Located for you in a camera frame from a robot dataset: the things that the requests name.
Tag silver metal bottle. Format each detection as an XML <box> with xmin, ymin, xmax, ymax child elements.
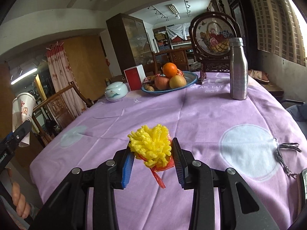
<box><xmin>229</xmin><ymin>38</ymin><xmax>248</xmax><ymax>100</ymax></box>

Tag red apple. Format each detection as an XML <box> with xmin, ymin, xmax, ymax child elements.
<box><xmin>154</xmin><ymin>75</ymin><xmax>171</xmax><ymax>90</ymax></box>

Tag white cloth cover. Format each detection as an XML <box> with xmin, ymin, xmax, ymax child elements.
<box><xmin>165</xmin><ymin>23</ymin><xmax>192</xmax><ymax>40</ymax></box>

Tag round embroidered table screen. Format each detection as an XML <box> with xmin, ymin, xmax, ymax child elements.
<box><xmin>188</xmin><ymin>11</ymin><xmax>242</xmax><ymax>81</ymax></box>

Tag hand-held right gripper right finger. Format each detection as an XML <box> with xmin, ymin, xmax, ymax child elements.
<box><xmin>171</xmin><ymin>138</ymin><xmax>276</xmax><ymax>230</ymax></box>

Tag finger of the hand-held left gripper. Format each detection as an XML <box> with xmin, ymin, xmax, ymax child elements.
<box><xmin>6</xmin><ymin>120</ymin><xmax>32</xmax><ymax>146</ymax></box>

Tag orange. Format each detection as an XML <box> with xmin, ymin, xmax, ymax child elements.
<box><xmin>162</xmin><ymin>62</ymin><xmax>178</xmax><ymax>78</ymax></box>

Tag red box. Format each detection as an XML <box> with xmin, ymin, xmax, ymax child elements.
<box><xmin>124</xmin><ymin>65</ymin><xmax>146</xmax><ymax>91</ymax></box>

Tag dark tall wooden cabinet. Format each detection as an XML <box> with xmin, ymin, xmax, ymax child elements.
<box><xmin>225</xmin><ymin>0</ymin><xmax>260</xmax><ymax>71</ymax></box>

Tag yellow apple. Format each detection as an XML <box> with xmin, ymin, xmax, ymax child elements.
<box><xmin>169</xmin><ymin>75</ymin><xmax>187</xmax><ymax>89</ymax></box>

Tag patterned cushion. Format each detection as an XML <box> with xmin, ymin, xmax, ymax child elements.
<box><xmin>248</xmin><ymin>69</ymin><xmax>270</xmax><ymax>82</ymax></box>

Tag grey tassel cord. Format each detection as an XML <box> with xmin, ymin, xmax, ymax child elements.
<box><xmin>273</xmin><ymin>138</ymin><xmax>303</xmax><ymax>179</ymax></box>

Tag ceiling tube lamp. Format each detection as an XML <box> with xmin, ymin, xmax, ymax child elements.
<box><xmin>168</xmin><ymin>4</ymin><xmax>180</xmax><ymax>20</ymax></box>

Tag blue rimmed fruit plate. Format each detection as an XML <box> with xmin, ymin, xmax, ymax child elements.
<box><xmin>141</xmin><ymin>71</ymin><xmax>199</xmax><ymax>94</ymax></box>

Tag brown glass door cabinet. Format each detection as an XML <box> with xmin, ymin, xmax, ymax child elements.
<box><xmin>106</xmin><ymin>13</ymin><xmax>154</xmax><ymax>74</ymax></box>

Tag person's left hand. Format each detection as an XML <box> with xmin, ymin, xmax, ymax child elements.
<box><xmin>9</xmin><ymin>168</ymin><xmax>31</xmax><ymax>219</ymax></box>

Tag checked window curtain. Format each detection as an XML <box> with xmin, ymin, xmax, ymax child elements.
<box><xmin>247</xmin><ymin>0</ymin><xmax>307</xmax><ymax>67</ymax></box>

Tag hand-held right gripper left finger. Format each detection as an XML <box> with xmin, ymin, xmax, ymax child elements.
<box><xmin>30</xmin><ymin>146</ymin><xmax>136</xmax><ymax>230</ymax></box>

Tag cluttered storage shelf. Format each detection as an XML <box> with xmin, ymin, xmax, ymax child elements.
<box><xmin>153</xmin><ymin>26</ymin><xmax>193</xmax><ymax>51</ymax></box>

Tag carved wooden armchair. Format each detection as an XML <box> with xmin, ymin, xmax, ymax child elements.
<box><xmin>31</xmin><ymin>81</ymin><xmax>94</xmax><ymax>145</ymax></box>

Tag floral pink curtain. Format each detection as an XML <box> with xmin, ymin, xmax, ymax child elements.
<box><xmin>46</xmin><ymin>42</ymin><xmax>88</xmax><ymax>119</ymax></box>

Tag purple tablecloth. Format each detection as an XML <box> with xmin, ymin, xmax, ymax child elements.
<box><xmin>29</xmin><ymin>71</ymin><xmax>307</xmax><ymax>230</ymax></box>

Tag white ceramic jar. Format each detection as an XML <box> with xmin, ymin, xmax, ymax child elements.
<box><xmin>105</xmin><ymin>81</ymin><xmax>129</xmax><ymax>102</ymax></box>

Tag white paper cup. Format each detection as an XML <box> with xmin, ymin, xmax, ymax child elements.
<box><xmin>12</xmin><ymin>92</ymin><xmax>36</xmax><ymax>148</ymax></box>

